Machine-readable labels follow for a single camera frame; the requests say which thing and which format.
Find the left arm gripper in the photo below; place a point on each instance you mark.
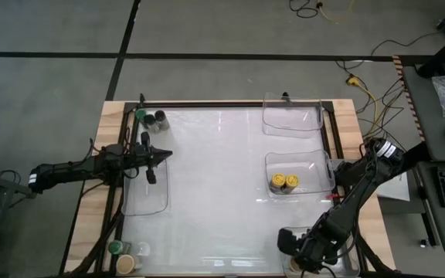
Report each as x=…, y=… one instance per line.
x=141, y=156

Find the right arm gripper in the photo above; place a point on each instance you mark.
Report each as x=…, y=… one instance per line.
x=311, y=247

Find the black lid spice jar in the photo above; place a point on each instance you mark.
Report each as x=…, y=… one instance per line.
x=161, y=116
x=150, y=120

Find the yellow lid spice jar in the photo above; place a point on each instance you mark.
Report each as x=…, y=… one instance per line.
x=277, y=180
x=292, y=180

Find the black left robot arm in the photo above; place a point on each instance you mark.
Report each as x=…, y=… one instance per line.
x=72, y=170

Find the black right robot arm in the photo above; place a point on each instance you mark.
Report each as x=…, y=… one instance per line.
x=361, y=185

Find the clear plastic bin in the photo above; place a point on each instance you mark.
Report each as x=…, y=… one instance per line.
x=352, y=266
x=307, y=166
x=145, y=201
x=292, y=119

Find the clear round plastic lid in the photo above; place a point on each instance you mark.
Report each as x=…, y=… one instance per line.
x=142, y=250

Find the white paper sheet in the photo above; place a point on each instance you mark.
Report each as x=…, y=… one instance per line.
x=396, y=191

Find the grey desk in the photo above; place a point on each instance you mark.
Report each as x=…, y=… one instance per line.
x=427, y=127

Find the black stand pole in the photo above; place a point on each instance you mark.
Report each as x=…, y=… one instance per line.
x=439, y=58

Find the black frame knob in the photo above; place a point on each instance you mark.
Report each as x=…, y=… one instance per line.
x=285, y=95
x=142, y=99

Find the black metal table frame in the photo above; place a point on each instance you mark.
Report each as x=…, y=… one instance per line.
x=226, y=104

